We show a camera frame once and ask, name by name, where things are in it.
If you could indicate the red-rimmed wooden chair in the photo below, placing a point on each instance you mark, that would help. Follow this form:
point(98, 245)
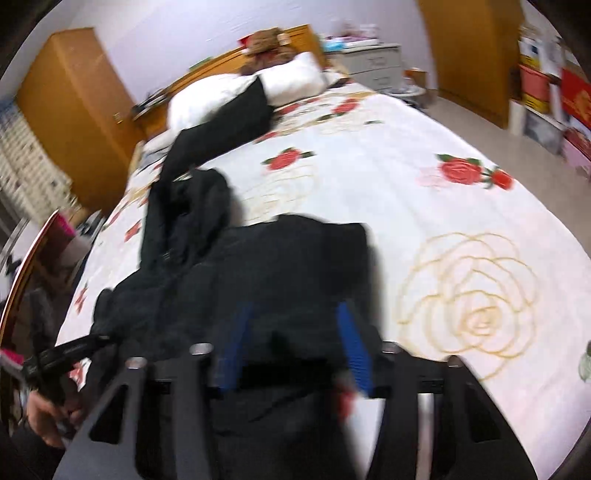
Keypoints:
point(32, 267)

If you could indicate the red gift box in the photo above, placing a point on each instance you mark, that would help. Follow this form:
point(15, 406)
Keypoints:
point(577, 99)

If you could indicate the blue tissue pack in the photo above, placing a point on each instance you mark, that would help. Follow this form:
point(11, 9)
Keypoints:
point(334, 45)

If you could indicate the floral bed sheet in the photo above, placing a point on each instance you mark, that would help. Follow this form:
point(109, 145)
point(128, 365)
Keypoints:
point(392, 207)

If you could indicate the white duvet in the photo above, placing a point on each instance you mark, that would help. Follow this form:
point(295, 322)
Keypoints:
point(295, 78)

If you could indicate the person's left hand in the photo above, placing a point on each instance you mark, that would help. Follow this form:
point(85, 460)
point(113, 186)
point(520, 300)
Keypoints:
point(44, 422)

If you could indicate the wooden wardrobe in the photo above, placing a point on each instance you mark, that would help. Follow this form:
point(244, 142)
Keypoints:
point(74, 106)

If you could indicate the white nightstand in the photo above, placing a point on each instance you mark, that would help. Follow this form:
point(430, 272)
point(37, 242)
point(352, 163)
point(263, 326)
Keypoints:
point(376, 64)

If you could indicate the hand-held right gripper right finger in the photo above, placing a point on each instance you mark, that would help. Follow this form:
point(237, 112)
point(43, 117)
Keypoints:
point(356, 350)

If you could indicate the pink cloth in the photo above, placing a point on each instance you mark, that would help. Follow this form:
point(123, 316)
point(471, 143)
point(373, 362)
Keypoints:
point(68, 226)

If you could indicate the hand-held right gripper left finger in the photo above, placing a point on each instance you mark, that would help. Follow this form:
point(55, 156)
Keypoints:
point(236, 344)

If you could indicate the black folded garment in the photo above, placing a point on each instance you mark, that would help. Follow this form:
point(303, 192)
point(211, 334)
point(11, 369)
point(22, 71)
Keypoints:
point(231, 120)

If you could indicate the wooden door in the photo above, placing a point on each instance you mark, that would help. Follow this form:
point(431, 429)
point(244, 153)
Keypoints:
point(471, 55)

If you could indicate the patterned curtain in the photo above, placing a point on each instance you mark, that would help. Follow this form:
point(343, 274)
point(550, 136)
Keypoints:
point(27, 157)

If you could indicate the wooden headboard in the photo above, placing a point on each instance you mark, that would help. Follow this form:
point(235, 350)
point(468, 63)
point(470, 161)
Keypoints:
point(304, 37)

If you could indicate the brown teddy bear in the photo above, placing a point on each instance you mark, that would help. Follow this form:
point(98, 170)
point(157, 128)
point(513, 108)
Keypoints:
point(265, 46)

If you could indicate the black padded jacket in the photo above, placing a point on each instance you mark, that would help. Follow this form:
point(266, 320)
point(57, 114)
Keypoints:
point(286, 258)

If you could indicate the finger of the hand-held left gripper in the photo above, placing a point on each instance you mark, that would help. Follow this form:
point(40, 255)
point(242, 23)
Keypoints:
point(69, 351)

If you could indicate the red plastic box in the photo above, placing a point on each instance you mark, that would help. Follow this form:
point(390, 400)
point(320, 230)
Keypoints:
point(533, 82)

